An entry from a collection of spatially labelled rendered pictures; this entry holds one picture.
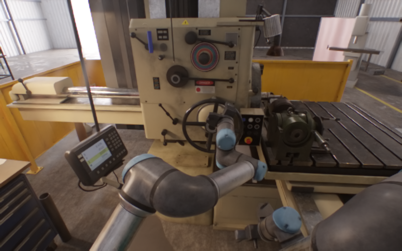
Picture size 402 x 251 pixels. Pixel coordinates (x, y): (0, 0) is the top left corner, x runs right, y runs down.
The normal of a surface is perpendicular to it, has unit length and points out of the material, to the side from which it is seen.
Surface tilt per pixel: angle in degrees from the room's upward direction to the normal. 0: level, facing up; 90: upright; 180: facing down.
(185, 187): 31
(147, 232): 0
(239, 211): 90
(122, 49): 90
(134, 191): 43
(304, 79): 90
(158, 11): 90
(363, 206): 48
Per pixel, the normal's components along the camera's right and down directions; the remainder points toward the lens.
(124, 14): -0.09, 0.47
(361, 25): -0.66, 0.36
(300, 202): -0.01, -0.88
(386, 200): -0.49, -0.82
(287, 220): 0.15, -0.62
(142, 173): -0.37, -0.53
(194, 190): 0.45, -0.47
